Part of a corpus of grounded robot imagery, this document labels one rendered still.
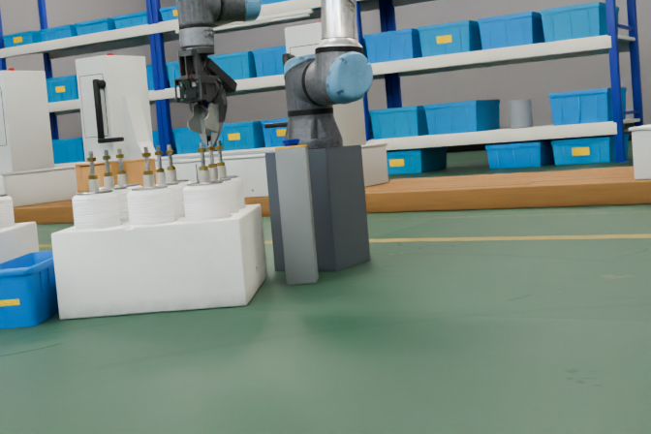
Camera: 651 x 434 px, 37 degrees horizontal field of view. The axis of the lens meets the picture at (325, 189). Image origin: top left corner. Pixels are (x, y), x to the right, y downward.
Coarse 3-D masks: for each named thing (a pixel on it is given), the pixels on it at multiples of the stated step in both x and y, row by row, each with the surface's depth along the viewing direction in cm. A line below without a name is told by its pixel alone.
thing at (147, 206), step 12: (132, 192) 203; (144, 192) 201; (156, 192) 202; (168, 192) 203; (132, 204) 203; (144, 204) 201; (156, 204) 201; (168, 204) 203; (132, 216) 203; (144, 216) 201; (156, 216) 202; (168, 216) 203
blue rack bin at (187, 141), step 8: (184, 128) 781; (176, 136) 787; (184, 136) 783; (192, 136) 778; (176, 144) 788; (184, 144) 784; (192, 144) 779; (216, 144) 777; (184, 152) 785; (192, 152) 781; (200, 152) 778
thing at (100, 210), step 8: (112, 192) 206; (72, 200) 204; (80, 200) 202; (88, 200) 202; (96, 200) 202; (104, 200) 203; (112, 200) 204; (80, 208) 202; (88, 208) 202; (96, 208) 202; (104, 208) 202; (112, 208) 204; (80, 216) 202; (88, 216) 202; (96, 216) 202; (104, 216) 203; (112, 216) 204; (80, 224) 203; (88, 224) 202; (96, 224) 202; (104, 224) 203; (112, 224) 204
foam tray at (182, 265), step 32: (128, 224) 206; (160, 224) 199; (192, 224) 198; (224, 224) 198; (256, 224) 224; (64, 256) 200; (96, 256) 199; (128, 256) 199; (160, 256) 199; (192, 256) 198; (224, 256) 198; (256, 256) 219; (64, 288) 200; (96, 288) 200; (128, 288) 199; (160, 288) 199; (192, 288) 199; (224, 288) 198; (256, 288) 215
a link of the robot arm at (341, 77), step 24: (336, 0) 230; (336, 24) 230; (336, 48) 229; (360, 48) 232; (312, 72) 234; (336, 72) 226; (360, 72) 230; (312, 96) 236; (336, 96) 229; (360, 96) 231
